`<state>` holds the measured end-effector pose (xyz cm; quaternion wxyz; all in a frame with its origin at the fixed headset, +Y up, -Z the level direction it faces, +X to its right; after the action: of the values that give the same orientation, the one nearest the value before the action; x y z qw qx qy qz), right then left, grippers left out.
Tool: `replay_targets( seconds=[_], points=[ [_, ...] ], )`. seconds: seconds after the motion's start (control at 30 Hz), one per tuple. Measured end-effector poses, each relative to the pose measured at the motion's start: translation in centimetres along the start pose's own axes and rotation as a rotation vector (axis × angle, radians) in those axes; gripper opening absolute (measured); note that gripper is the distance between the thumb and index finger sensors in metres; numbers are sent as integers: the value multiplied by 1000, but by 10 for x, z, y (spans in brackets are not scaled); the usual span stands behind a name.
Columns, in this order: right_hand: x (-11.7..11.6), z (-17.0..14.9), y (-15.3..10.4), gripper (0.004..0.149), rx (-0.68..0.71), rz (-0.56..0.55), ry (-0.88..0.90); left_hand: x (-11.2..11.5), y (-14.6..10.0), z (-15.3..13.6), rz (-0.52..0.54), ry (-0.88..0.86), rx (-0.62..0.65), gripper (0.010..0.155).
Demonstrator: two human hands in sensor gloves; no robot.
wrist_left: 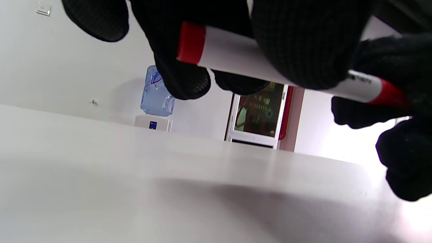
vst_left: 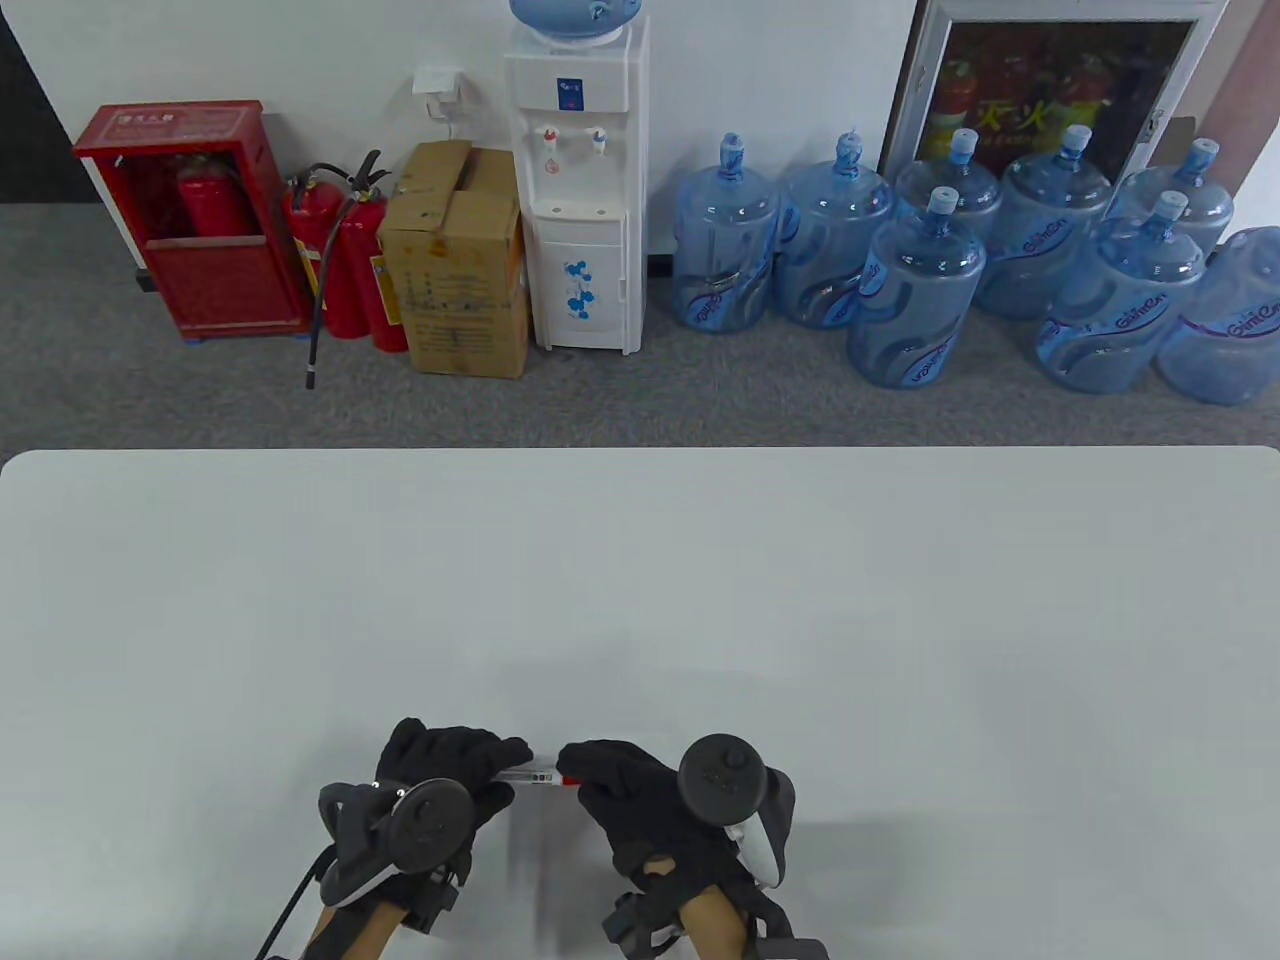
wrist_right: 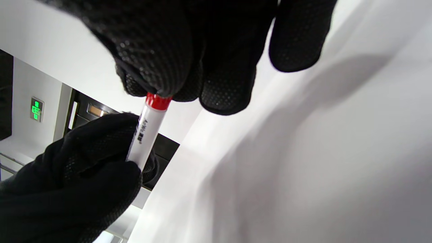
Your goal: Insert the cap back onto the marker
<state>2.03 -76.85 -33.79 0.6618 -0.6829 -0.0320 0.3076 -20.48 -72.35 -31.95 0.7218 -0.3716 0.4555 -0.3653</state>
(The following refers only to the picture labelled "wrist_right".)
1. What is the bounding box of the person's right hand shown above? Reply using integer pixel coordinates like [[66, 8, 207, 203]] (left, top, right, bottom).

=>
[[37, 0, 338, 116]]

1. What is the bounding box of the person's left hand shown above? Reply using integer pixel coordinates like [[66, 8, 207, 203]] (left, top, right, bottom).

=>
[[0, 112, 158, 243]]

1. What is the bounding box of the white marker with red cap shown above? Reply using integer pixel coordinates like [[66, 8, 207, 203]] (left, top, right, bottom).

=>
[[126, 92, 173, 171]]

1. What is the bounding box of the green lit exit sign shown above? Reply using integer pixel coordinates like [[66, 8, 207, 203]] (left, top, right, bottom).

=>
[[30, 97, 45, 123]]

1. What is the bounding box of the small metal door plate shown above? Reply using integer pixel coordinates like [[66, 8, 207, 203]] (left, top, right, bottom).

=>
[[87, 103, 109, 117]]

